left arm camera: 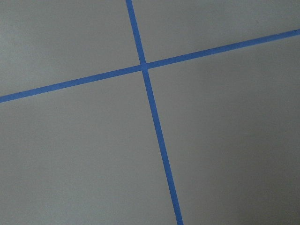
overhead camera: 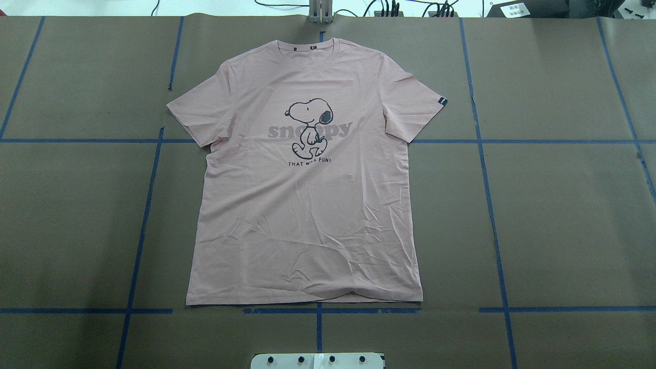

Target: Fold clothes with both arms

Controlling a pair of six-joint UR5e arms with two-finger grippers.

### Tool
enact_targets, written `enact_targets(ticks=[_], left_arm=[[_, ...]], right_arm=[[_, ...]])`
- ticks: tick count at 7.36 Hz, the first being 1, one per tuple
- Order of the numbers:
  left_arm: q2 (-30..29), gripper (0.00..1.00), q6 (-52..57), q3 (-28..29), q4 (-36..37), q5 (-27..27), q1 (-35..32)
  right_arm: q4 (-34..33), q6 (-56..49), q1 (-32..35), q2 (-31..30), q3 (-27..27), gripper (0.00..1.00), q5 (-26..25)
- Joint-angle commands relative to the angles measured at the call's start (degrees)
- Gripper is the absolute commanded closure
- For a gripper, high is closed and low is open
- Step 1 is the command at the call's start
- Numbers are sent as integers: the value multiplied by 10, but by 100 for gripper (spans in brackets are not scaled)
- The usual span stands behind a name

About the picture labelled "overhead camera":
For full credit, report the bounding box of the grey usb hub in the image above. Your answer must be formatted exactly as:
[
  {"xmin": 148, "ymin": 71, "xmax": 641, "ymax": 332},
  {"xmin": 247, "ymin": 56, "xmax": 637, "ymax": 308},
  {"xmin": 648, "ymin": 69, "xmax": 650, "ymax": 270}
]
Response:
[
  {"xmin": 421, "ymin": 1, "xmax": 458, "ymax": 18},
  {"xmin": 368, "ymin": 1, "xmax": 403, "ymax": 18}
]

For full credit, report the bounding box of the grey USB hub near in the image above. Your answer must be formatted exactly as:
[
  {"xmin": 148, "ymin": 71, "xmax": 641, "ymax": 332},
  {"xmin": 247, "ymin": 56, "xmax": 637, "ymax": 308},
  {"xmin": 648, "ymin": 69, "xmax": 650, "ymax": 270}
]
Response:
[{"xmin": 421, "ymin": 1, "xmax": 458, "ymax": 18}]

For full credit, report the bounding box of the aluminium frame post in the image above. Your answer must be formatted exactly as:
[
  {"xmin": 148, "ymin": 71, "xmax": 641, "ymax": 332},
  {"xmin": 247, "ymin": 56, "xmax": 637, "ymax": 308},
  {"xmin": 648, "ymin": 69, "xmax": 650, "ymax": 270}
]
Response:
[{"xmin": 307, "ymin": 0, "xmax": 334, "ymax": 24}]

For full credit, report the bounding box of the pink Snoopy t-shirt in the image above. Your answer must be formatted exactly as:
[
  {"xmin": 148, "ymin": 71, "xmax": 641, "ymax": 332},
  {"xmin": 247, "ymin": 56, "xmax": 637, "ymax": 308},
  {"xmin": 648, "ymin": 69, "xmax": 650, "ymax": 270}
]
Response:
[{"xmin": 167, "ymin": 38, "xmax": 447, "ymax": 306}]

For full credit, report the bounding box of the black box with label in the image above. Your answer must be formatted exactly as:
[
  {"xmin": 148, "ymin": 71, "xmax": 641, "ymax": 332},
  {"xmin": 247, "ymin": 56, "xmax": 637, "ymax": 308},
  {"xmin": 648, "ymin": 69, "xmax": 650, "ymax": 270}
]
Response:
[{"xmin": 484, "ymin": 1, "xmax": 570, "ymax": 19}]

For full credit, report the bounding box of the grey USB hub far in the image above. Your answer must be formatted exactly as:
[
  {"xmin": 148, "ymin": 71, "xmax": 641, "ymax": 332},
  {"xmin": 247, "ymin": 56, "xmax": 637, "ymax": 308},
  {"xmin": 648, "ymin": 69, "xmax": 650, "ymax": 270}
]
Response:
[{"xmin": 368, "ymin": 1, "xmax": 403, "ymax": 18}]

